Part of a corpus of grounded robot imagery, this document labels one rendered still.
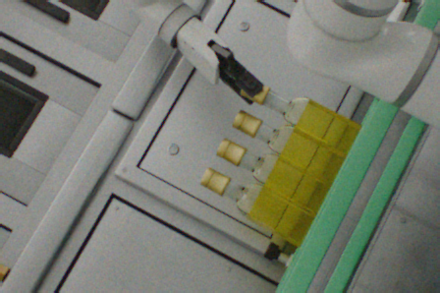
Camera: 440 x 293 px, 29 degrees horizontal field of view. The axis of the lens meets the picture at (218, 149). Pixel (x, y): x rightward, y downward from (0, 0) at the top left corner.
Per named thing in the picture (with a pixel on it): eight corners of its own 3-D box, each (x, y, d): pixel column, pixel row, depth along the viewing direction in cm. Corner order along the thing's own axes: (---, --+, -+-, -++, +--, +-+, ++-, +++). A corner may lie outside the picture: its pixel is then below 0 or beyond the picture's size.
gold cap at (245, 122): (262, 124, 149) (240, 112, 149) (264, 117, 146) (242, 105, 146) (252, 141, 148) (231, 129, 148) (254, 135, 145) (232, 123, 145)
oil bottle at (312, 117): (400, 155, 150) (292, 98, 151) (408, 147, 144) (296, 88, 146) (386, 183, 148) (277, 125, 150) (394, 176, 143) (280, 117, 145)
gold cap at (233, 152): (247, 150, 147) (225, 139, 148) (247, 146, 144) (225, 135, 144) (238, 168, 147) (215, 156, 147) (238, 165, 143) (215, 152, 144)
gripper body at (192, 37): (167, 51, 155) (212, 92, 154) (165, 30, 145) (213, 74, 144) (195, 24, 157) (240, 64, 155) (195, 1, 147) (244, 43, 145)
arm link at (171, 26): (159, 45, 155) (171, 55, 155) (157, 27, 147) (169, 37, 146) (188, 17, 157) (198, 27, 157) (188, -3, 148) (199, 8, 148)
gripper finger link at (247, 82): (223, 74, 147) (251, 98, 146) (224, 67, 144) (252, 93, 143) (236, 61, 148) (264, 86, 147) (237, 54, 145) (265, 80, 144)
